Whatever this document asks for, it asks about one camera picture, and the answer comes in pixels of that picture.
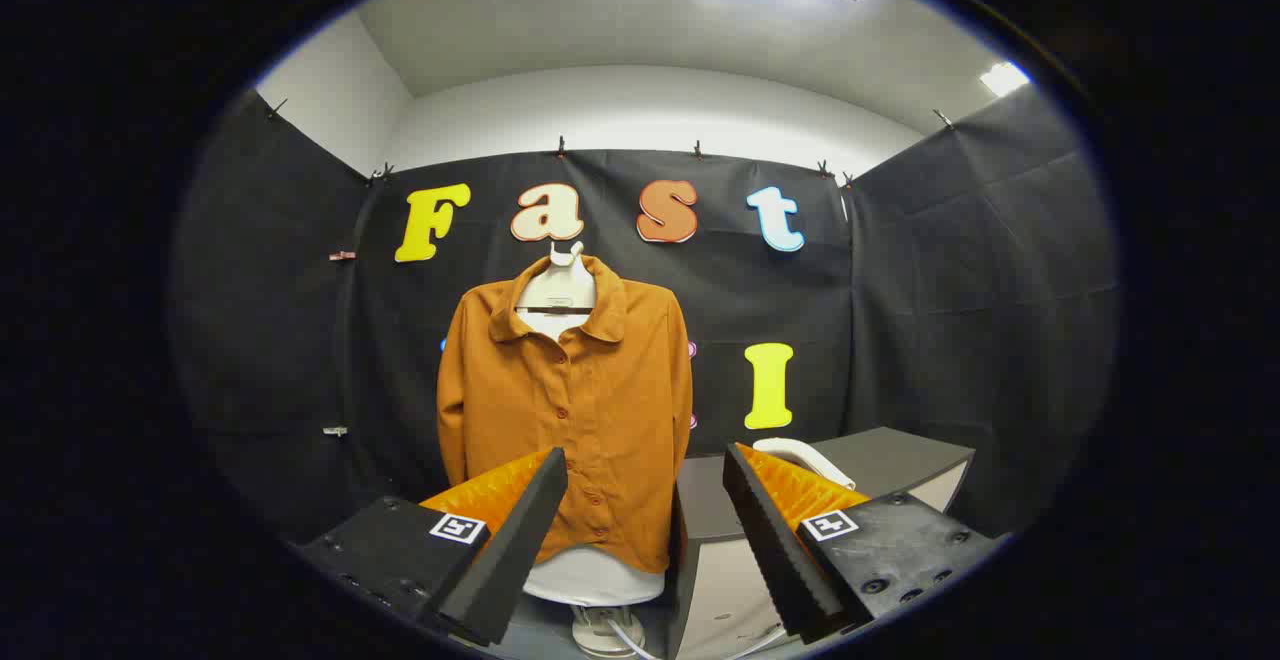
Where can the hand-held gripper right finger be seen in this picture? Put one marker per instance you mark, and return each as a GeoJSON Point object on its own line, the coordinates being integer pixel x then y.
{"type": "Point", "coordinates": [775, 550]}

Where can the small ceiling light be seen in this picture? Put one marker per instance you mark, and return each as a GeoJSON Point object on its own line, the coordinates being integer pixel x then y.
{"type": "Point", "coordinates": [1004, 78]}

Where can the black backdrop cloth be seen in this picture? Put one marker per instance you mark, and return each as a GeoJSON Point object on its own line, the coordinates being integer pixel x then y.
{"type": "Point", "coordinates": [900, 290]}

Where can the orange button-up shirt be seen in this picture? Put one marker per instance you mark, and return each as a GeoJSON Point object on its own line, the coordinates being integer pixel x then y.
{"type": "Point", "coordinates": [610, 400]}

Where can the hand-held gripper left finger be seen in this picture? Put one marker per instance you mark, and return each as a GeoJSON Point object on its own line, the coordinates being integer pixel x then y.
{"type": "Point", "coordinates": [510, 550]}

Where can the grey table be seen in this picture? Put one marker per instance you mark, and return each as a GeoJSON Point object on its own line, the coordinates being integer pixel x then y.
{"type": "Point", "coordinates": [880, 455]}

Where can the white mannequin torso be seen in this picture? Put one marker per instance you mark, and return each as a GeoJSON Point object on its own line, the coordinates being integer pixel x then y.
{"type": "Point", "coordinates": [560, 288]}

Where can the white garment steamer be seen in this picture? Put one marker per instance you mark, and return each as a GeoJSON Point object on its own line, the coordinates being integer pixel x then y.
{"type": "Point", "coordinates": [800, 452]}

